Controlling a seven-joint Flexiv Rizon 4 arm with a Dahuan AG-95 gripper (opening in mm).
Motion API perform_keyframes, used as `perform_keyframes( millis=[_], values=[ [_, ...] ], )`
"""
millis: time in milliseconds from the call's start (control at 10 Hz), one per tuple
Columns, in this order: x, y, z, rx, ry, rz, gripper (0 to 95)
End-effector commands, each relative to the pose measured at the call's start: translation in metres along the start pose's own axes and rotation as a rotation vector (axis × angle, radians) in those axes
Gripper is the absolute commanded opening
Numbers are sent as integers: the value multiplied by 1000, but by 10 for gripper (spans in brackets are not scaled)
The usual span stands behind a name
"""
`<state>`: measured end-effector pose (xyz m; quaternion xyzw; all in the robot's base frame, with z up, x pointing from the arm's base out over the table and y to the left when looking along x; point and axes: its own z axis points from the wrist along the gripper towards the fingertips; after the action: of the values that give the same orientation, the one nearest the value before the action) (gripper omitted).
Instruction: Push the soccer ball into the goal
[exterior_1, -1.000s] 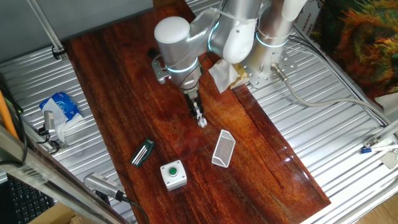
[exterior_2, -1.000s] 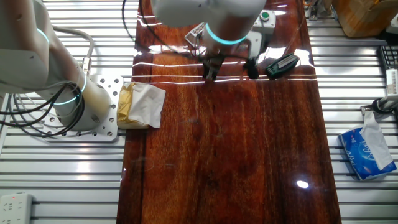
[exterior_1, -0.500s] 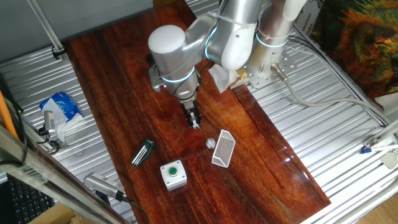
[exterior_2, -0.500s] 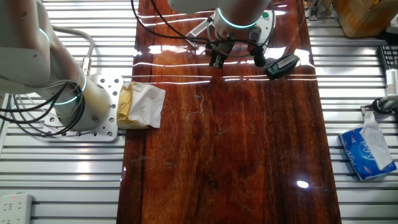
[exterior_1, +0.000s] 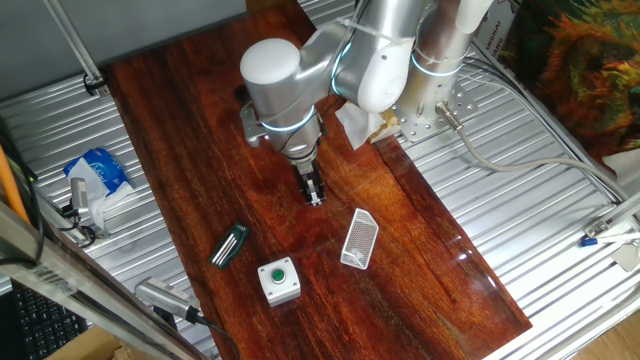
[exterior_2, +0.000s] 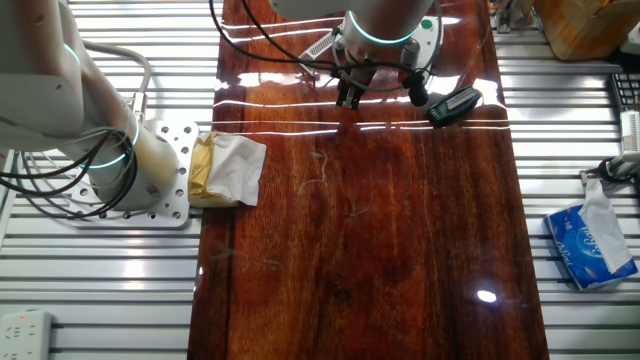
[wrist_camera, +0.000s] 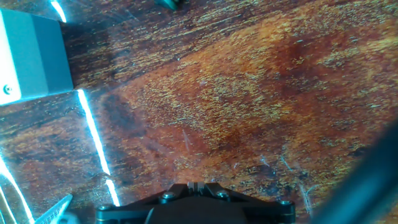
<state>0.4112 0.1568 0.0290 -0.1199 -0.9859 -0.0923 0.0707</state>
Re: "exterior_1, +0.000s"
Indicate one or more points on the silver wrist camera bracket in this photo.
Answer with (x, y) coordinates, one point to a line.
(250, 127)

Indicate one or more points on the orange rod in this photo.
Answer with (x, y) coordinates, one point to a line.
(10, 185)

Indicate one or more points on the green folding hex key set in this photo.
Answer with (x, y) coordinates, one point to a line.
(229, 246)

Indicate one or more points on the ribbed silver camera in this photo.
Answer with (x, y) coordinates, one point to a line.
(165, 297)

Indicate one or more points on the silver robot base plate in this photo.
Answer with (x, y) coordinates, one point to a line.
(425, 127)

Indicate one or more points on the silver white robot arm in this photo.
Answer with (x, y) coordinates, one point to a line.
(275, 85)

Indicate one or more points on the blue tissue pack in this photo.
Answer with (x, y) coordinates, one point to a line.
(100, 170)

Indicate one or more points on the glossy red-brown wooden board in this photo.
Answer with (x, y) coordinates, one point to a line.
(325, 240)

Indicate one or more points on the white box with green button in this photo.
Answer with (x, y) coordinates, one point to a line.
(279, 281)

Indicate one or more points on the blue capped pen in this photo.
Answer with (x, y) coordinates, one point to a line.
(590, 242)

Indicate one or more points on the crumpled white paper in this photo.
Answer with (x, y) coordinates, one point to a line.
(360, 127)

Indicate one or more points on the white mesh toy goal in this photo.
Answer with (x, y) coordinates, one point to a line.
(359, 240)

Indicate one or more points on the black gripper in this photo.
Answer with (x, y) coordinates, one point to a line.
(306, 172)

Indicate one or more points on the thick aluminium frame bar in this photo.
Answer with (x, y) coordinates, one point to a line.
(75, 290)

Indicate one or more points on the colourful orange green poster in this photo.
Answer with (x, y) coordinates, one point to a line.
(575, 70)

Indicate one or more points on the small silver camera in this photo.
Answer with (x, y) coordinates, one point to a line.
(79, 195)

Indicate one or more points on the brown cardboard box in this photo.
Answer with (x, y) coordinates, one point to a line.
(90, 347)

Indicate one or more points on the black keyboard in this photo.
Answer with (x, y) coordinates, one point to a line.
(45, 325)

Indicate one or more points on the thin metal pole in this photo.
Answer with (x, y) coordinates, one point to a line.
(75, 47)

